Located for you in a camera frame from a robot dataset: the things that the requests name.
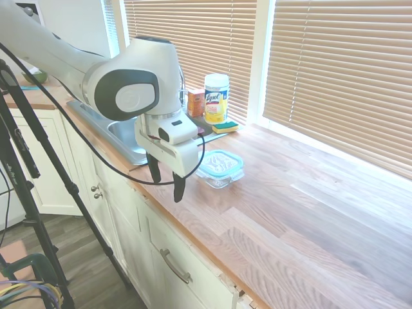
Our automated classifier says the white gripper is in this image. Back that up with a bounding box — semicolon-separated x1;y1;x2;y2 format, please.
135;115;199;203

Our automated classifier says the clear lid with teal seal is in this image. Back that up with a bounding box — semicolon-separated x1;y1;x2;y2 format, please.
195;149;245;177

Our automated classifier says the stainless steel sink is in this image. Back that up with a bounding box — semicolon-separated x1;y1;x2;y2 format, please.
66;99;247;166

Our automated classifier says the white base cabinet with drawers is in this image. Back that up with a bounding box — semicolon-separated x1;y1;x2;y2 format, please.
59;109;248;309

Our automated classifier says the yellow and green sponge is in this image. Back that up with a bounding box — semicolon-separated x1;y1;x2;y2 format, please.
211;121;240;135

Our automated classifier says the orange baking soda box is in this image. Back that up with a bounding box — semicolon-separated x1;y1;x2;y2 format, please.
186;89;205;117

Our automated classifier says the chrome faucet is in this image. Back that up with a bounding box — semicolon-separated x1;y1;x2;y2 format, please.
178;69;189;109

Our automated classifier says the Lysol wipes canister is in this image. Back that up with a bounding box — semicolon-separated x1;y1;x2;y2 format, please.
204;73;230;126

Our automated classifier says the white cabinet with panel door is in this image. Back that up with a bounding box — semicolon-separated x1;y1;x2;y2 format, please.
0;108;83;217

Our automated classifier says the green bowl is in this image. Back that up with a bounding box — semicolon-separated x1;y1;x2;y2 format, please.
21;68;49;83

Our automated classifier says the narrow white window blind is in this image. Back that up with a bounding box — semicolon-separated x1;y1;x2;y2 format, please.
102;0;120;56

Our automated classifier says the brown cardboard box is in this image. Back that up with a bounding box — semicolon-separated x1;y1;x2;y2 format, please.
0;240;37;286

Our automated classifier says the wide tan window blind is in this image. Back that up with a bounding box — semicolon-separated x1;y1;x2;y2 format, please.
262;0;412;181

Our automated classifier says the long black cable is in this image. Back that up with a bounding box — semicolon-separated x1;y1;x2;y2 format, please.
0;41;207;186

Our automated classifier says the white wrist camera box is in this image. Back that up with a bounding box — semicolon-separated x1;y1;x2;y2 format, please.
156;117;198;147

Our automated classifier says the brushed metal drawer handle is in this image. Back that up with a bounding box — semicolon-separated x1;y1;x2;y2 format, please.
159;248;192;285

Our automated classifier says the dark green metal frame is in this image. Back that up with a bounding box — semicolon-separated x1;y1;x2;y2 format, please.
0;252;70;309

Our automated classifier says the black camera tripod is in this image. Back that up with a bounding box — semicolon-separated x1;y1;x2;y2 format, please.
0;59;133;309

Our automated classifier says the yellow cable bundle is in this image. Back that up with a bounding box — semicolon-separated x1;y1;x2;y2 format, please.
0;279;62;305

